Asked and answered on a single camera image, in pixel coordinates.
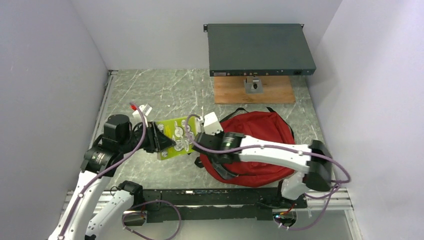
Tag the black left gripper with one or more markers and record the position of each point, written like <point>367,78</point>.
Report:
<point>157,139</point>

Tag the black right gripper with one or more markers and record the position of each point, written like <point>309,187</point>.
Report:
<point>222,134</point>

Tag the green book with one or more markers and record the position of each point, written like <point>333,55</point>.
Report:
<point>178,129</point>

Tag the red fabric backpack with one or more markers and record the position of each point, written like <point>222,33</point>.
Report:
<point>253,167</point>

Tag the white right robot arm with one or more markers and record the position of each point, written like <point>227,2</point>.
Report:
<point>313,171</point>

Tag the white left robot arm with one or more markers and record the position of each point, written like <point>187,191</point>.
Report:
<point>120,139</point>

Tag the wooden board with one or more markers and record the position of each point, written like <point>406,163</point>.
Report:
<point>230,90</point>

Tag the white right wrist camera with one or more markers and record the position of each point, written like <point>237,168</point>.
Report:
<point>208,124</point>

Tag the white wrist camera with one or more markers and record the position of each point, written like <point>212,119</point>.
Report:
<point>208,124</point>
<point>145,109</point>

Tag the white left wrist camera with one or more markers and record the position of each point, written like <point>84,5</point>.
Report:
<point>145,109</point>

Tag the grey metal camera mount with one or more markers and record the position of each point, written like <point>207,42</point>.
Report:
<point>253,85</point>

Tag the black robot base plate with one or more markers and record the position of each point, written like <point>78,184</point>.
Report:
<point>260,204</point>

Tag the dark rack-mount network switch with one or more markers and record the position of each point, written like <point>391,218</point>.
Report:
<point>258,49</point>

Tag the aluminium rail frame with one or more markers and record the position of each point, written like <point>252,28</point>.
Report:
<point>311,165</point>

